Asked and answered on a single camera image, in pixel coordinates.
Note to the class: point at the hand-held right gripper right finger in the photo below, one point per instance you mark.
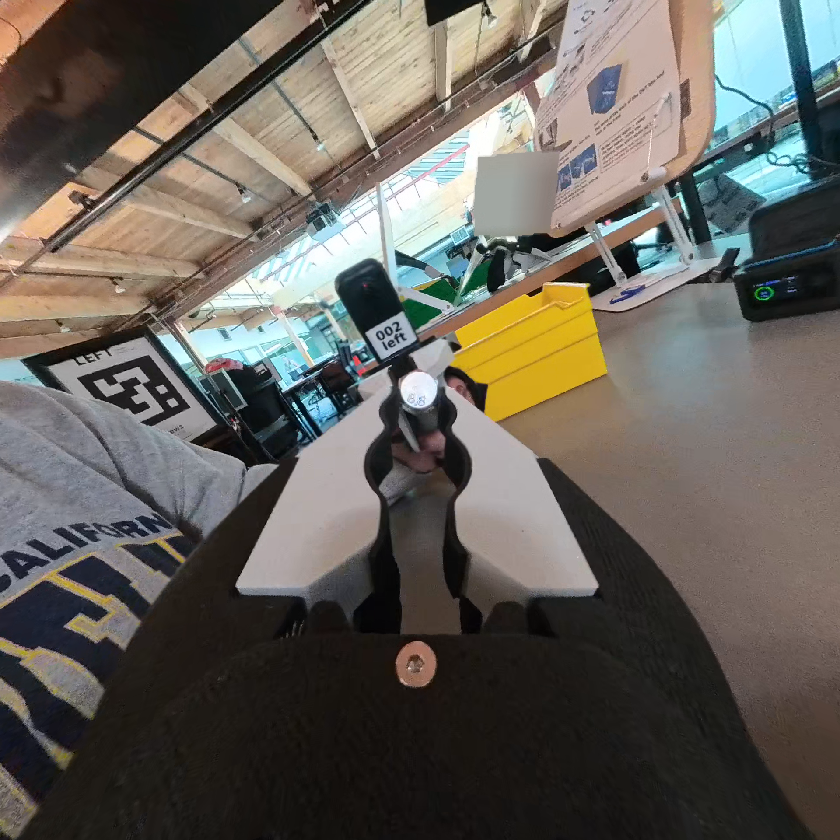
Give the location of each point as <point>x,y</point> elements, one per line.
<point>518,525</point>

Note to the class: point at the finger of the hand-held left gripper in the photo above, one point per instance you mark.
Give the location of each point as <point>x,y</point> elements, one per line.
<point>371,388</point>
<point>439,358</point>

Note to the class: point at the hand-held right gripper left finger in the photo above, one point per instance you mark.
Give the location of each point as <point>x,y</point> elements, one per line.
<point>315,525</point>

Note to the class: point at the silver hex bolt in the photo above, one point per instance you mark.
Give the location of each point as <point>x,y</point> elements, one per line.
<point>417,397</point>

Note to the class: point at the person's left hand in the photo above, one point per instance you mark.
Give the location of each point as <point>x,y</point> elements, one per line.
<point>420,459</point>

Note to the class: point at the white slanted rod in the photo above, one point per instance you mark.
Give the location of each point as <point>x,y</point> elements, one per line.
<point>387,236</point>

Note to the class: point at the ceiling projector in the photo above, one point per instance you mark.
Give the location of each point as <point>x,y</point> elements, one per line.
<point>325,220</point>

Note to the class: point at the stacked yellow plastic bin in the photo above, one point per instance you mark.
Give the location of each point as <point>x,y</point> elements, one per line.
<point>531,354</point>

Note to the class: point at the white board stand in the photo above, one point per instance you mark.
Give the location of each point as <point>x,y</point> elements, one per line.
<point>656,282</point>

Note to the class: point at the framed black white tag sign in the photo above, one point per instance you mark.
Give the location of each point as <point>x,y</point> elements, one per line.
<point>131,387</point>

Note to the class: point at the grey printed sweatshirt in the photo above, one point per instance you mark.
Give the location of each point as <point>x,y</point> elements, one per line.
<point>59,630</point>

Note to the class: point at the wooden instruction board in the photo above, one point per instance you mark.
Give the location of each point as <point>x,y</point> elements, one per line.
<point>623,98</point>

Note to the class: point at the black portable power station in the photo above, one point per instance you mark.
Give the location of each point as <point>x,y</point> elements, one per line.
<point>781,289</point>

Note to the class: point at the black hard case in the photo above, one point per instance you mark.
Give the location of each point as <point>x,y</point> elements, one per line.
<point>794,210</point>

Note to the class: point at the black pole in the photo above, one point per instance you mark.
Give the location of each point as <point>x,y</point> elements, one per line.
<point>797,79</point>

